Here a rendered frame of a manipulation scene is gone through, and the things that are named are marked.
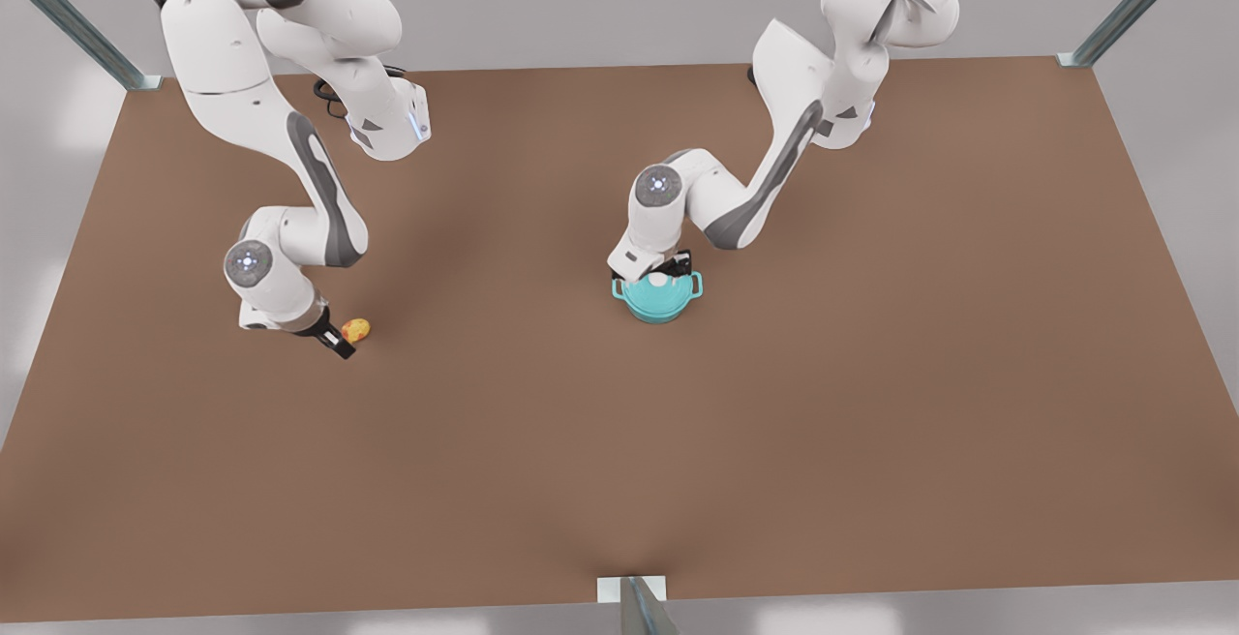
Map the teal pot lid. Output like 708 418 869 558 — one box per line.
624 270 694 299

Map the teal pot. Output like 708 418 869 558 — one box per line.
611 272 705 324

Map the black cable loop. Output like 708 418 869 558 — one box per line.
313 66 408 120

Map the silver frame post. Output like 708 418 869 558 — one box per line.
0 0 163 92
1057 0 1217 69
596 576 680 635

